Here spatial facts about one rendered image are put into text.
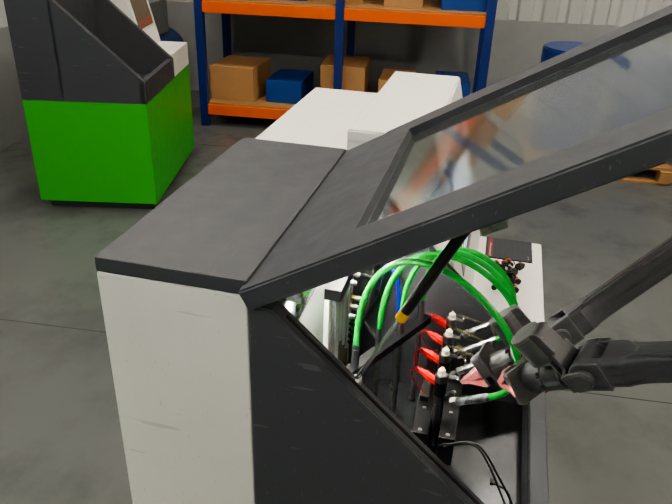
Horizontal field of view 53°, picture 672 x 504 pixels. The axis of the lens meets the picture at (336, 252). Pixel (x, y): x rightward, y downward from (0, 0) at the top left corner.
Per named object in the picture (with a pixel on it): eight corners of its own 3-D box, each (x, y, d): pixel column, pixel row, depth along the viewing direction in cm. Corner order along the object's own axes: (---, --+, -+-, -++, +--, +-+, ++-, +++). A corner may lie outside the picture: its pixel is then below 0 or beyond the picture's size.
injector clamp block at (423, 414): (447, 487, 158) (455, 439, 151) (406, 479, 160) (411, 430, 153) (460, 397, 188) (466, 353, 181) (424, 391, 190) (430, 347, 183)
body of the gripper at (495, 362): (481, 342, 147) (508, 330, 143) (508, 379, 148) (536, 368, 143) (471, 357, 142) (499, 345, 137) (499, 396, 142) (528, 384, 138)
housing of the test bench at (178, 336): (264, 766, 179) (246, 280, 109) (167, 735, 184) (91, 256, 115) (370, 420, 299) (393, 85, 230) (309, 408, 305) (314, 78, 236)
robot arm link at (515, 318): (575, 341, 132) (566, 330, 141) (541, 294, 132) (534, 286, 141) (524, 373, 135) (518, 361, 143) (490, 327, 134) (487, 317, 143)
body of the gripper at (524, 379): (500, 375, 123) (523, 372, 117) (538, 348, 128) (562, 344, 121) (517, 406, 123) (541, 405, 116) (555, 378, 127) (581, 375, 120)
